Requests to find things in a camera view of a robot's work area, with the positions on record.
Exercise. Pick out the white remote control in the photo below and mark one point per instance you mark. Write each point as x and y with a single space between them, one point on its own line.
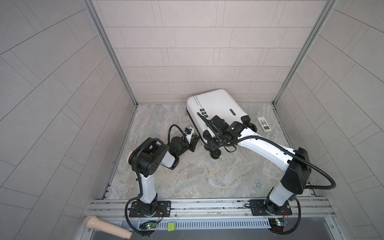
264 124

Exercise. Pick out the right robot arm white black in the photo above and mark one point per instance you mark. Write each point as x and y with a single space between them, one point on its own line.
293 162

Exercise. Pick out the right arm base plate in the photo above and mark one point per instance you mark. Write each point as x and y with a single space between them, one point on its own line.
260 208

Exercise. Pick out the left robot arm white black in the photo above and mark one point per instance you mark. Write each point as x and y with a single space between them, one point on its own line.
147 158

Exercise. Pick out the beige cylindrical handle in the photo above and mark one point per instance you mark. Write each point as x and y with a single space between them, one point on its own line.
93 222

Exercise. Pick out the black and white suitcase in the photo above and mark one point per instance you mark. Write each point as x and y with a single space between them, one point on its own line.
215 103

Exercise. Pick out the right circuit board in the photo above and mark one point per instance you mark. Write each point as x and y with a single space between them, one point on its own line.
278 224

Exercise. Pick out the small pink case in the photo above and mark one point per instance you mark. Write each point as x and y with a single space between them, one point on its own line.
129 155

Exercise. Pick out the aluminium rail frame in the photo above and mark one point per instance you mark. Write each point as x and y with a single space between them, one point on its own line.
206 214

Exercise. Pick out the circuit board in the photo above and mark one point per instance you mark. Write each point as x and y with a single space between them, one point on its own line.
278 224
148 225

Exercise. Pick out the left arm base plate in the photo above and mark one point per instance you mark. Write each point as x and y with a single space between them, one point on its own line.
138 209

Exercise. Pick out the left circuit board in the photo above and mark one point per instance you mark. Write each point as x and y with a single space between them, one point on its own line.
148 225

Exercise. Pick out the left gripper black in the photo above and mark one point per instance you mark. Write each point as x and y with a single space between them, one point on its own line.
191 145

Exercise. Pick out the green sticky note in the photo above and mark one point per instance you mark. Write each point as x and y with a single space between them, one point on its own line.
171 227

